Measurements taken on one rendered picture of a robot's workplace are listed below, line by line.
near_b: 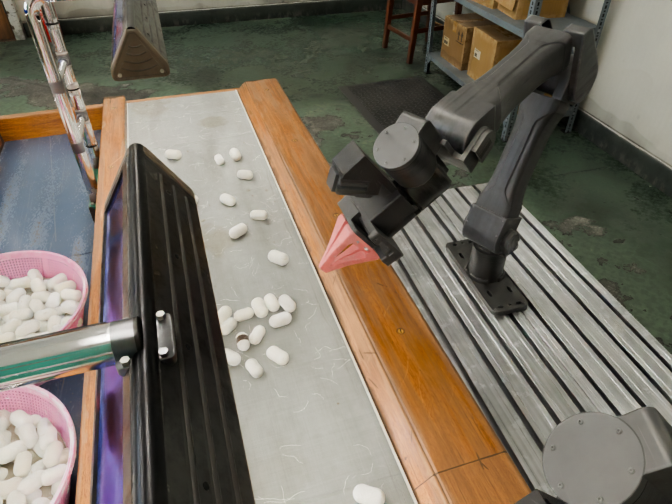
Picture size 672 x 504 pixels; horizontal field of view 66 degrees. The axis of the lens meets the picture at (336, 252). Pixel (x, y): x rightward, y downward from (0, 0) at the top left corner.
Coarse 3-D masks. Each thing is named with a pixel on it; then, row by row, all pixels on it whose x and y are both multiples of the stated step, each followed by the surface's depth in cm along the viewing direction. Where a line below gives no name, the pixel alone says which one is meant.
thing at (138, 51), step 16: (128, 0) 82; (144, 0) 92; (128, 16) 75; (144, 16) 82; (112, 32) 86; (128, 32) 71; (144, 32) 74; (160, 32) 86; (112, 48) 80; (128, 48) 72; (144, 48) 73; (160, 48) 77; (112, 64) 73; (128, 64) 74; (144, 64) 74; (160, 64) 75
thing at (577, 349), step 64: (448, 192) 120; (448, 256) 102; (512, 256) 104; (448, 320) 89; (512, 320) 91; (576, 320) 89; (512, 384) 79; (576, 384) 79; (640, 384) 79; (512, 448) 71
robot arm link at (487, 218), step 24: (528, 96) 80; (552, 96) 77; (528, 120) 81; (552, 120) 80; (528, 144) 81; (504, 168) 84; (528, 168) 83; (504, 192) 84; (480, 216) 87; (504, 216) 85; (480, 240) 88
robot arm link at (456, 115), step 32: (544, 32) 72; (576, 32) 70; (512, 64) 69; (544, 64) 70; (576, 64) 73; (448, 96) 67; (480, 96) 66; (512, 96) 68; (576, 96) 77; (448, 128) 65
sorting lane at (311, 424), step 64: (128, 128) 130; (192, 128) 130; (256, 192) 107; (256, 256) 91; (256, 320) 79; (320, 320) 79; (256, 384) 70; (320, 384) 70; (256, 448) 63; (320, 448) 63; (384, 448) 63
